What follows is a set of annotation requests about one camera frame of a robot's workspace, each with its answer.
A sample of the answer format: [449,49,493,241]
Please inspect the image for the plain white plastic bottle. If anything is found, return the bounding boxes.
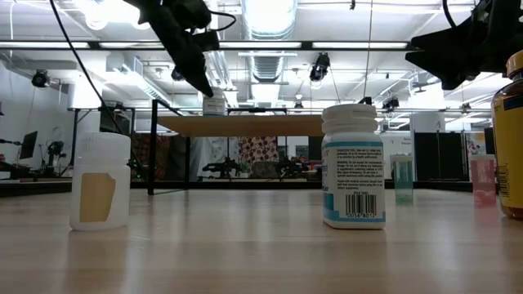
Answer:
[69,131,132,232]

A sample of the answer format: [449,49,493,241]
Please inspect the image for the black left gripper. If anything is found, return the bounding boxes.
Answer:
[122,0,215,99]

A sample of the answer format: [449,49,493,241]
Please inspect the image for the silver ceiling air duct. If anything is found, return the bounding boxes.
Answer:
[240,0,299,97]

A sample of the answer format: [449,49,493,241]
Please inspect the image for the black overhead frame bar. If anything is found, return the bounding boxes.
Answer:
[0,39,422,51]

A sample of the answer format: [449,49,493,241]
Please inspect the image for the red patterned cloth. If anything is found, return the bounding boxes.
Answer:
[238,136,279,164]

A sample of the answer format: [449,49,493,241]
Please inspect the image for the wooden shelf black metal legs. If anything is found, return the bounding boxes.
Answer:
[146,99,328,196]

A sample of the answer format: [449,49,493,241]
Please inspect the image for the black room partition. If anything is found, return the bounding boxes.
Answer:
[414,131,469,182]

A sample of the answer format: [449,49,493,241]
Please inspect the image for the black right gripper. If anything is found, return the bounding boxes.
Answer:
[405,0,523,91]

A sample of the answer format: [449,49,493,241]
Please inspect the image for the black computer monitor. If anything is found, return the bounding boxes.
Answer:
[19,130,39,160]

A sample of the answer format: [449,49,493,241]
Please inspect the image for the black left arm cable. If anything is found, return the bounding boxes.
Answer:
[47,0,142,180]

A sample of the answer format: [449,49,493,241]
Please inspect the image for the white blue-label medicine bottle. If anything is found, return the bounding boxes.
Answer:
[320,103,387,230]
[202,91,228,118]

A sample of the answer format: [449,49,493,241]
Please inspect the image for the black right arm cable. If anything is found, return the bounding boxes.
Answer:
[442,0,458,29]

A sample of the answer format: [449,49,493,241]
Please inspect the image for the small clear vial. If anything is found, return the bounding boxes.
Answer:
[391,153,415,204]

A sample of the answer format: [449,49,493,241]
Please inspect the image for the pink vial white cap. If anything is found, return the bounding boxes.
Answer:
[468,154,498,207]

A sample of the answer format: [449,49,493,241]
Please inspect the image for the black metal table frame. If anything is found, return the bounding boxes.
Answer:
[0,179,498,198]

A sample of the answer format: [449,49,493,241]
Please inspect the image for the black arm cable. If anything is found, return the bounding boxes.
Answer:
[47,0,142,180]
[442,0,458,29]

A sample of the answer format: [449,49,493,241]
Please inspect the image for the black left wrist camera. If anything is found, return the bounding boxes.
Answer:
[190,29,221,53]

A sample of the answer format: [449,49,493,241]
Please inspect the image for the amber bottle yellow cap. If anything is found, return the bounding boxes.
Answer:
[490,49,523,221]

